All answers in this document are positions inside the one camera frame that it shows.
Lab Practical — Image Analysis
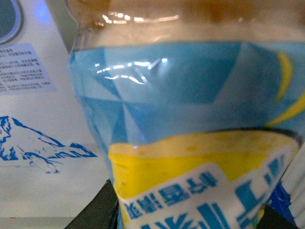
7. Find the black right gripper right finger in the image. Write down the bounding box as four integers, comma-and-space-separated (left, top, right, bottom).
256, 205, 298, 229

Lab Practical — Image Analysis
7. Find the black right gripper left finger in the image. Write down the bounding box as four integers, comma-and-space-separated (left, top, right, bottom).
65, 179, 119, 229

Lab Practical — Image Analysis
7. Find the blue yellow drink bottle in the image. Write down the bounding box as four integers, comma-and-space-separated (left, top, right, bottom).
65, 0, 305, 229

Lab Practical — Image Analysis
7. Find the blue plastic shopping basket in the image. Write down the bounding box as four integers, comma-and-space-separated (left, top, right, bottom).
269, 181, 296, 226

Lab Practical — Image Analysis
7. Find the white pleated curtain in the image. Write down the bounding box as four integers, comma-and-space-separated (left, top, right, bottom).
282, 145, 305, 229

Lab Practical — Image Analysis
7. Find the white blue chest freezer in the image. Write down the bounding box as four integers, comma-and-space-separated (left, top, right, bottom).
0, 0, 108, 218

